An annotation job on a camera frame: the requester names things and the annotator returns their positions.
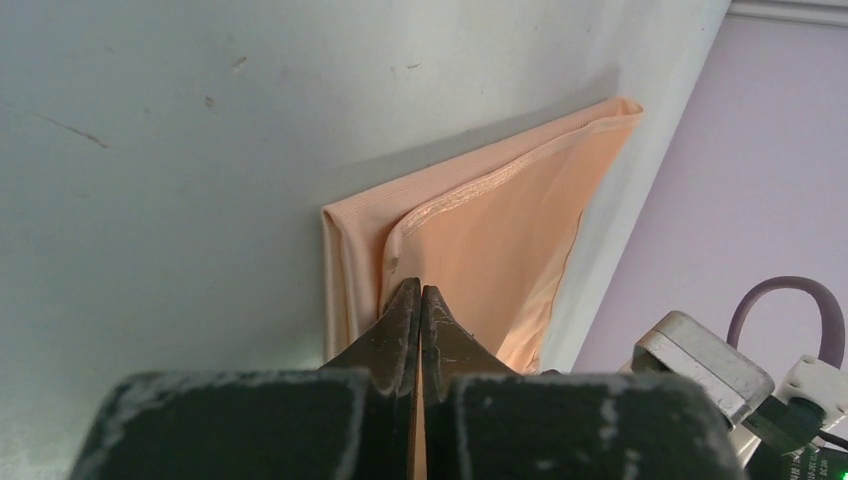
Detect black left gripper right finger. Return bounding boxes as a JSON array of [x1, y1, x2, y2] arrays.
[[421, 286, 744, 479]]

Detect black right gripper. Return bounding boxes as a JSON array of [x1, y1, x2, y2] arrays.
[[728, 397, 847, 479]]

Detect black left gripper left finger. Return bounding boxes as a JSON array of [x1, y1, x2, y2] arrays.
[[70, 278, 422, 479]]

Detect peach satin napkin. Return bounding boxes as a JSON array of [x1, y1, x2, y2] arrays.
[[322, 97, 643, 479]]

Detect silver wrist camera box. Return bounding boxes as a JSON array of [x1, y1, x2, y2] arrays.
[[628, 311, 775, 429]]

